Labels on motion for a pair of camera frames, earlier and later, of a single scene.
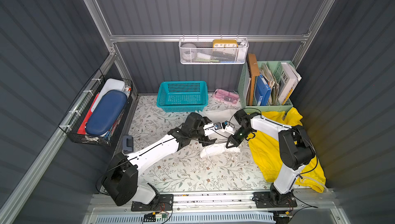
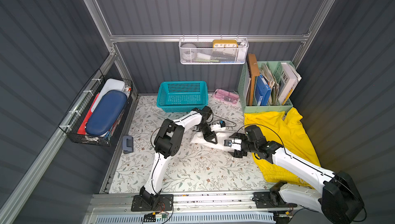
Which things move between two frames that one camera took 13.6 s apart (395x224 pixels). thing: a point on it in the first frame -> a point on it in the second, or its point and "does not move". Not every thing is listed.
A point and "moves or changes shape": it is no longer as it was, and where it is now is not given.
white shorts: (211, 116) moves or changes shape
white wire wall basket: (213, 51) does not move
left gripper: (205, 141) does not move
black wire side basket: (96, 117) does not move
